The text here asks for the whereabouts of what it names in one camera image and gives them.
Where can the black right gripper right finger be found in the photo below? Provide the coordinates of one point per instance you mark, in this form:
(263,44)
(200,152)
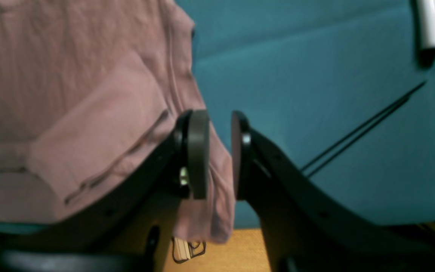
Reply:
(303,228)

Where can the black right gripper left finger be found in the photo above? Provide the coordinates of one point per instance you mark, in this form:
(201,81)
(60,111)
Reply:
(129,229)

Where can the dusty pink T-shirt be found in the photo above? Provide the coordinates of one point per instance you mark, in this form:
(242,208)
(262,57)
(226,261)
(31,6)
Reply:
(88,88)

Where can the blue table cloth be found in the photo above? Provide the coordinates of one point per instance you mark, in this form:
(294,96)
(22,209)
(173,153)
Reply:
(306,73)

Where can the red pen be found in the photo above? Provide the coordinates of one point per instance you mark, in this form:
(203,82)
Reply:
(425,13)

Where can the black cable ties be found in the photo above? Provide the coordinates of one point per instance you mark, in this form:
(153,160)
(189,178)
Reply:
(335,150)

